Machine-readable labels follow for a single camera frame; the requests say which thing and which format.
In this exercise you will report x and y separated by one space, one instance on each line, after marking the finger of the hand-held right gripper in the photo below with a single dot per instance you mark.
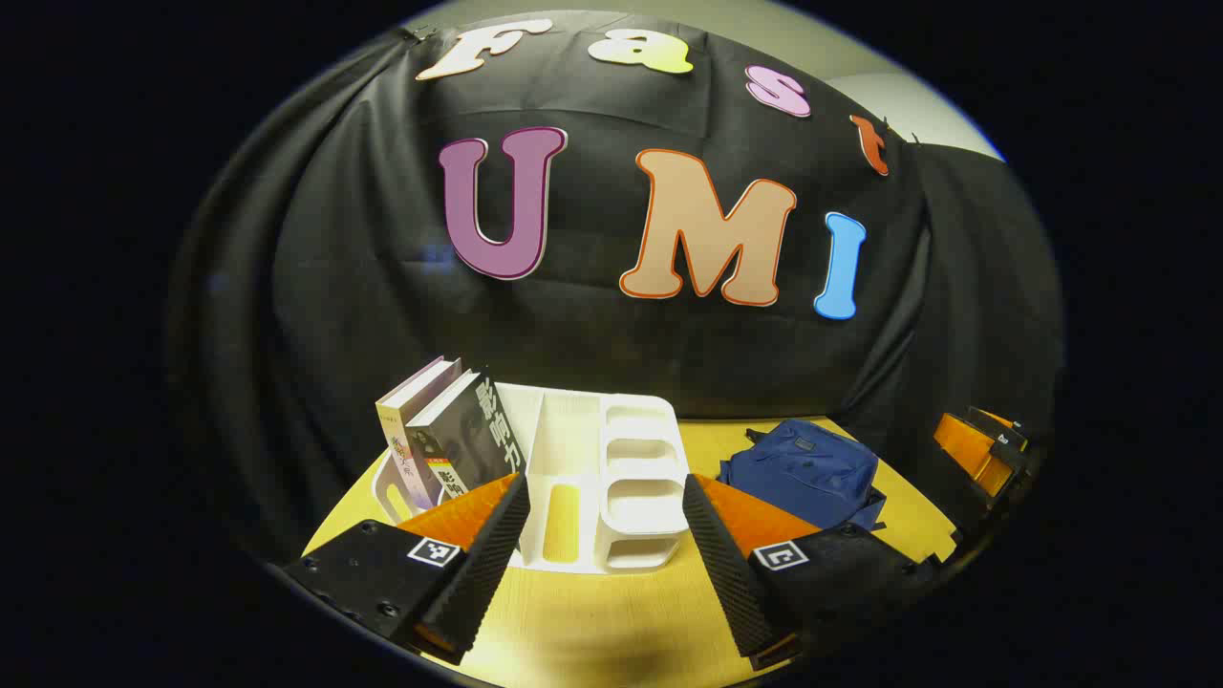
970 451
1003 430

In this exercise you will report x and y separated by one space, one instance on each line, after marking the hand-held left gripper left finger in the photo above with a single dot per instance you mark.
487 564

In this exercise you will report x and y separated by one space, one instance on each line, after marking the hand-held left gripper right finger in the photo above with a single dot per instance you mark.
726 573

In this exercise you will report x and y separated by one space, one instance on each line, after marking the blue schoolbag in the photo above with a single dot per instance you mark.
803 468

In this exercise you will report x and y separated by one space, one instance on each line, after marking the dark grey book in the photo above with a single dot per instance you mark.
459 430

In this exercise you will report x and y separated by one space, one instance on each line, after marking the pink cream book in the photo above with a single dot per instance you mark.
396 449

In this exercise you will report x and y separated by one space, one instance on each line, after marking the white plastic bookshelf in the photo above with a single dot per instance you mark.
573 430

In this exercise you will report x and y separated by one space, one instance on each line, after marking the black backdrop cloth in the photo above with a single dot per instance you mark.
573 344

